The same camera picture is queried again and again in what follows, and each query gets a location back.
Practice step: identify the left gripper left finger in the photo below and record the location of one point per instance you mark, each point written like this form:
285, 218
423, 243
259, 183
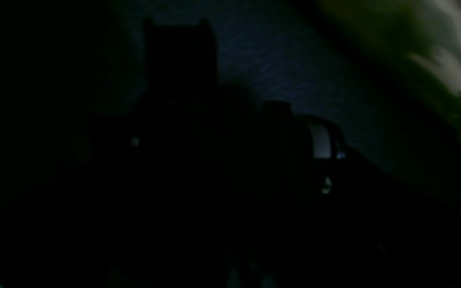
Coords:
148, 201

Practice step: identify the black table cloth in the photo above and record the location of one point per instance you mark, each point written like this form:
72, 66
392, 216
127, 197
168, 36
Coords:
287, 50

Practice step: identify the camouflage t-shirt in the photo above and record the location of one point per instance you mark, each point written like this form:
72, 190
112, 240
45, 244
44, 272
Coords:
416, 42

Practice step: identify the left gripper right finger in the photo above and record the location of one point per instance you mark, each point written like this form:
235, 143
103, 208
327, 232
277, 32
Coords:
318, 214

